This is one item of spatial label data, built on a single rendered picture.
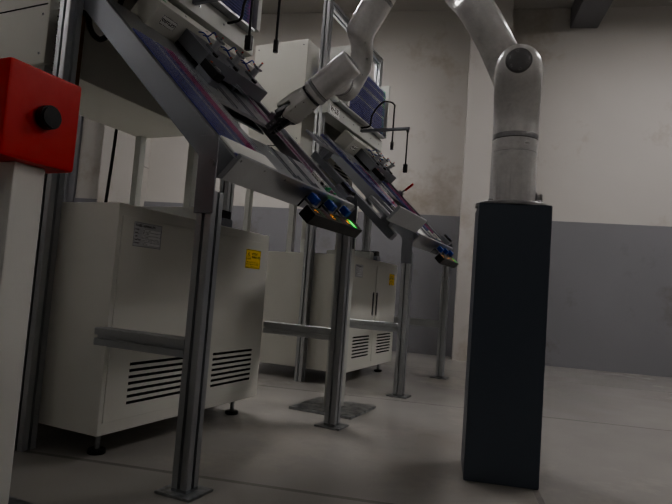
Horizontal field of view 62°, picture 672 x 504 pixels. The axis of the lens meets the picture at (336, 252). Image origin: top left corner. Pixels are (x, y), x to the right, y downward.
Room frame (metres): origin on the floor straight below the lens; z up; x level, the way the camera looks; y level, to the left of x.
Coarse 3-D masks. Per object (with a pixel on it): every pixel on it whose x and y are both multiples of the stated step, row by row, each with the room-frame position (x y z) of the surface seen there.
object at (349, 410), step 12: (336, 240) 2.16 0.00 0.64; (336, 252) 2.15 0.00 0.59; (348, 300) 2.16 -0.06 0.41; (348, 312) 2.17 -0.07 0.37; (348, 324) 2.17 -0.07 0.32; (348, 336) 2.18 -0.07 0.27; (324, 396) 2.16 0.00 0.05; (300, 408) 2.09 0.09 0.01; (312, 408) 2.10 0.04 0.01; (324, 408) 2.11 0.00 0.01; (348, 408) 2.15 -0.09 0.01; (360, 408) 2.16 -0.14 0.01; (372, 408) 2.20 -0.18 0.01
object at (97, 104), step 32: (0, 0) 1.58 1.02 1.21; (32, 0) 1.52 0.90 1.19; (128, 0) 1.73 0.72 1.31; (0, 32) 1.57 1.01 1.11; (32, 32) 1.52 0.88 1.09; (96, 32) 1.64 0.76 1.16; (32, 64) 1.51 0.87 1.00; (96, 64) 1.65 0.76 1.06; (96, 96) 1.75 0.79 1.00; (128, 96) 1.77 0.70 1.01; (128, 128) 2.11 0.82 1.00; (160, 128) 2.08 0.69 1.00; (192, 160) 2.10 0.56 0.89; (192, 192) 2.11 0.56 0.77
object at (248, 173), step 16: (240, 160) 1.25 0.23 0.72; (224, 176) 1.26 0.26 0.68; (240, 176) 1.29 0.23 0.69; (256, 176) 1.34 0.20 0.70; (272, 176) 1.38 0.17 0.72; (288, 176) 1.43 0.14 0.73; (272, 192) 1.44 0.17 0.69; (288, 192) 1.49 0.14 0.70; (304, 192) 1.55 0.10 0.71; (320, 192) 1.61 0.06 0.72; (320, 208) 1.69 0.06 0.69; (336, 208) 1.76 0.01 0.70
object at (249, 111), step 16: (112, 0) 1.51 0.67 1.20; (128, 16) 1.51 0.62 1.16; (144, 32) 1.52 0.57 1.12; (176, 48) 1.68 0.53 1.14; (192, 64) 1.68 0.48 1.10; (224, 96) 1.68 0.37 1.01; (240, 96) 1.88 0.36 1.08; (240, 112) 1.72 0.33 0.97; (256, 112) 1.88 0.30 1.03; (256, 128) 1.91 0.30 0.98
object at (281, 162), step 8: (256, 144) 1.53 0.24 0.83; (264, 144) 1.61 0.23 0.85; (264, 152) 1.53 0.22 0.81; (272, 152) 1.61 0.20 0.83; (280, 152) 1.69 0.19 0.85; (272, 160) 1.53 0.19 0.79; (280, 160) 1.60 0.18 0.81; (288, 160) 1.69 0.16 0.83; (280, 168) 1.54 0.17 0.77; (288, 168) 1.61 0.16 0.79; (296, 168) 1.69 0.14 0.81; (304, 168) 1.79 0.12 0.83; (296, 176) 1.57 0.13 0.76; (304, 176) 1.69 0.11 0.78; (312, 176) 1.79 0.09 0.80; (320, 176) 1.89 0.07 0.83; (312, 184) 1.68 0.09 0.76
